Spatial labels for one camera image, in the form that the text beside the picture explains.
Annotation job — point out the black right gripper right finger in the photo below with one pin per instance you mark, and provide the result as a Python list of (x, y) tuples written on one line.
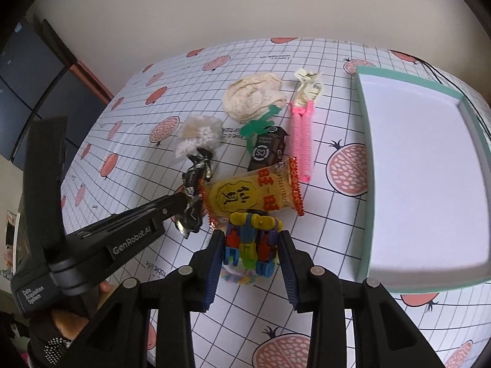
[(295, 266)]

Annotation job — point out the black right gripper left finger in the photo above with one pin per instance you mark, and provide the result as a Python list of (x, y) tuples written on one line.
[(206, 266)]

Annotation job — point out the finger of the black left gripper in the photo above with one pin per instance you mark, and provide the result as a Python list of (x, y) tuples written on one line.
[(119, 237)]

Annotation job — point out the colourful block toy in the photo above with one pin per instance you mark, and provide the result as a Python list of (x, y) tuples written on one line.
[(252, 240)]

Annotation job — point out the yellow snack packet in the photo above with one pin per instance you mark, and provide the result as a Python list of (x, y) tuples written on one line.
[(269, 189)]

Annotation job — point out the dark robot figure toy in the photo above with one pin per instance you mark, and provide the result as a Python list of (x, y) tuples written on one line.
[(190, 220)]

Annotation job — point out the white fluffy pompom scrunchie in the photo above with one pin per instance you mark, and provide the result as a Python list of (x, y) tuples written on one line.
[(198, 132)]

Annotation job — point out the green plastic figure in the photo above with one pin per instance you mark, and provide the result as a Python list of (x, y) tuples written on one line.
[(257, 127)]

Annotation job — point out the pink hair roller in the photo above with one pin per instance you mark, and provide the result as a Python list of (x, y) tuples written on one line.
[(301, 138)]

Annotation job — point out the cream mesh scrunchie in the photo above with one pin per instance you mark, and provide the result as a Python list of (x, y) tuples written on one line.
[(251, 96)]

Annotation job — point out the cream hair claw clip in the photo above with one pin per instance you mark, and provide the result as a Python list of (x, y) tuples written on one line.
[(310, 87)]

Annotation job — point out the hand with painted nails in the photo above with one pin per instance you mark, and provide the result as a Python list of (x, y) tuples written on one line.
[(51, 334)]

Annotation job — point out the pomegranate grid tablecloth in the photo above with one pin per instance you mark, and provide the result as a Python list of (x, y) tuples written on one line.
[(118, 167)]

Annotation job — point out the teal white tray box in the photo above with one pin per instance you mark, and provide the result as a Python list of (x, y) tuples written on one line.
[(427, 223)]

